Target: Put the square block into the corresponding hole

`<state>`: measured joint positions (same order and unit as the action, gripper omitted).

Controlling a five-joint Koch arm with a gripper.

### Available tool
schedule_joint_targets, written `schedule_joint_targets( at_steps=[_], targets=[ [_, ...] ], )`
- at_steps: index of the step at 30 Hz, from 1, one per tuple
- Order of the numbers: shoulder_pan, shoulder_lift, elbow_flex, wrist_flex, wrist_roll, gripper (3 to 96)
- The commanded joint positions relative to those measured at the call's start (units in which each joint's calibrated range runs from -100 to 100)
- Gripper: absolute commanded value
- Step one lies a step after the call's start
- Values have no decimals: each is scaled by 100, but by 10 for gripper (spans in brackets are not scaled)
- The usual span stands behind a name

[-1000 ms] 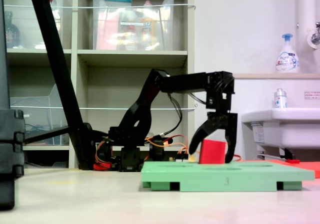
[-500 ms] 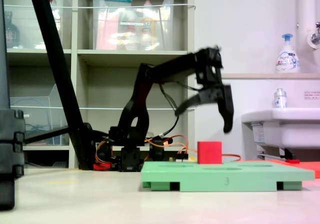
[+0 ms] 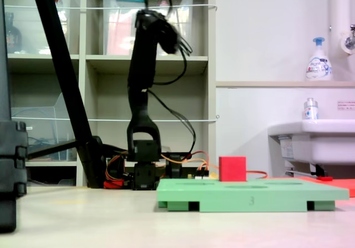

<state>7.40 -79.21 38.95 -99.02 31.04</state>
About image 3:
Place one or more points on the dark grey upright panel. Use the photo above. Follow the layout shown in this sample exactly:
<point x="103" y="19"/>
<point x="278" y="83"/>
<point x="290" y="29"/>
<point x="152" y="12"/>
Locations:
<point x="4" y="65"/>

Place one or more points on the slanted clear plastic bin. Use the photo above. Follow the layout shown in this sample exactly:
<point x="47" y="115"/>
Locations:
<point x="41" y="126"/>

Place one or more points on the dark glass bottle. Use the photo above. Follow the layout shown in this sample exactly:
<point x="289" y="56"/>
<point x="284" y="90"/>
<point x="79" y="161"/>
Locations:
<point x="12" y="37"/>

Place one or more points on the beige wall ledge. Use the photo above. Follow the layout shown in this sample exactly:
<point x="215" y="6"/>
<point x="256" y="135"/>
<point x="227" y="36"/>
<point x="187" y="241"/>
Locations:
<point x="277" y="84"/>

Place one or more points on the white sink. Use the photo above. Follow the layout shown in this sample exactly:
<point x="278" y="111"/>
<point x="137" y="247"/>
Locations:
<point x="319" y="142"/>

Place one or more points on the red-print wall sticker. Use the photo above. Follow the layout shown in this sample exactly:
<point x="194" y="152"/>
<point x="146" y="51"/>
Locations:
<point x="346" y="105"/>

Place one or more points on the small clear sanitizer bottle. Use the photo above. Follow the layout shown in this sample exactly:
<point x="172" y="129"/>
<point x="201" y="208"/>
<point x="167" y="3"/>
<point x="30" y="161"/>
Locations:
<point x="310" y="110"/>

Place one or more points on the teal-edged plastic bag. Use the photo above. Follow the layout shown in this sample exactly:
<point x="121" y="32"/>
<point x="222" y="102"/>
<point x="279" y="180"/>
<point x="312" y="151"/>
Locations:
<point x="127" y="0"/>

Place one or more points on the white vertical pipe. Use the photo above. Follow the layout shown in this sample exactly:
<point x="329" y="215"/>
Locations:
<point x="338" y="9"/>

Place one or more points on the beige shelf unit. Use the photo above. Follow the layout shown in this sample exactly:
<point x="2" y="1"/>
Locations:
<point x="111" y="62"/>

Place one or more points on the green shape sorting board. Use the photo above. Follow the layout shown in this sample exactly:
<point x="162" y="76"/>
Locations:
<point x="235" y="196"/>

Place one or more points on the clear bin with dark bottle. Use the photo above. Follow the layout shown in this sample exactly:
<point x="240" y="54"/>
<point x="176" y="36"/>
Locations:
<point x="30" y="31"/>

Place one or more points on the circuit board with connectors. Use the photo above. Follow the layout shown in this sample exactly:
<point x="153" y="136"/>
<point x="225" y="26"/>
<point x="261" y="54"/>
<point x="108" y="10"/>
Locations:
<point x="202" y="175"/>

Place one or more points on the pink folder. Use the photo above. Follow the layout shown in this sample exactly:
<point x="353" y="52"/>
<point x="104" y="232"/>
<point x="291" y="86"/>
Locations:
<point x="117" y="34"/>

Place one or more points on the notched black stack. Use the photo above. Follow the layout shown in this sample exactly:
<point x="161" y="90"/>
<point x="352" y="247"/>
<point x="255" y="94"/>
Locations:
<point x="11" y="162"/>

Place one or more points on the white blue soap pump bottle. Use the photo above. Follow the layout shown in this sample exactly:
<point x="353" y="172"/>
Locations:
<point x="319" y="65"/>

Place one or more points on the red square block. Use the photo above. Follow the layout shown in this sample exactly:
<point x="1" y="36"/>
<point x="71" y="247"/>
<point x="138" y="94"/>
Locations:
<point x="232" y="169"/>

